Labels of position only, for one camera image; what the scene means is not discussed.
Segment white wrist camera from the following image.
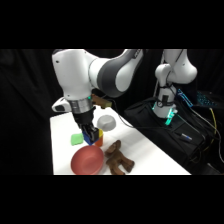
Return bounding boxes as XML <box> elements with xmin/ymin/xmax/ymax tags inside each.
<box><xmin>51</xmin><ymin>96</ymin><xmax>72</xmax><ymax>114</ymax></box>

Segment black robot stand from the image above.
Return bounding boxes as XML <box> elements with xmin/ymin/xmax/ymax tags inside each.
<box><xmin>123</xmin><ymin>97</ymin><xmax>208</xmax><ymax>168</ymax></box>

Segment tan wrist mounted block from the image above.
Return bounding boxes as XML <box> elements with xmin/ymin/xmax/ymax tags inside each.
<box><xmin>92</xmin><ymin>94</ymin><xmax>113</xmax><ymax>110</ymax></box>

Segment black curtain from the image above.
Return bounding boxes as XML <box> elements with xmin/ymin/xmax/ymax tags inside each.
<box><xmin>0</xmin><ymin>49</ymin><xmax>224</xmax><ymax>176</ymax></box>

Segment yellow cable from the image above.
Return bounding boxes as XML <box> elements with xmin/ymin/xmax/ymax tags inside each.
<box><xmin>208</xmin><ymin>107</ymin><xmax>224</xmax><ymax>164</ymax></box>

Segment brown plush toy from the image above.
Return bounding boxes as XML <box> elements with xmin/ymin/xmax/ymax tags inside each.
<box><xmin>104</xmin><ymin>139</ymin><xmax>136</xmax><ymax>176</ymax></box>

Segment blue plastic frame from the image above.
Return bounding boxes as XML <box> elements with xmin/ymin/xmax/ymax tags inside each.
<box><xmin>176</xmin><ymin>88</ymin><xmax>195</xmax><ymax>108</ymax></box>

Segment pink bowl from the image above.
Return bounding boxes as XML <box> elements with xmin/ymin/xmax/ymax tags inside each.
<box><xmin>70</xmin><ymin>145</ymin><xmax>105</xmax><ymax>176</ymax></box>

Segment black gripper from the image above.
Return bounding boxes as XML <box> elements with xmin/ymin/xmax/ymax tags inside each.
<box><xmin>72</xmin><ymin>110</ymin><xmax>101</xmax><ymax>141</ymax></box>

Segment gray bowl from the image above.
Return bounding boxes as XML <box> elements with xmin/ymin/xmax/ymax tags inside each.
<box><xmin>96</xmin><ymin>114</ymin><xmax>117</xmax><ymax>132</ymax></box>

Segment electronics box with teal lights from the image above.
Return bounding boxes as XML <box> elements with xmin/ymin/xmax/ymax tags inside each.
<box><xmin>195</xmin><ymin>90</ymin><xmax>219</xmax><ymax>108</ymax></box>

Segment green block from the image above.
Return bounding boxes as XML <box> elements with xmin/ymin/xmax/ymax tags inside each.
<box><xmin>70</xmin><ymin>133</ymin><xmax>85</xmax><ymax>147</ymax></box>

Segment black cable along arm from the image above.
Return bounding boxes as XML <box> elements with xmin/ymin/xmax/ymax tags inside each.
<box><xmin>152</xmin><ymin>49</ymin><xmax>188</xmax><ymax>101</ymax></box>

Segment silver blue pen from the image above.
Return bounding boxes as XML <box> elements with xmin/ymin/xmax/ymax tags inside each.
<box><xmin>179</xmin><ymin>132</ymin><xmax>194</xmax><ymax>141</ymax></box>

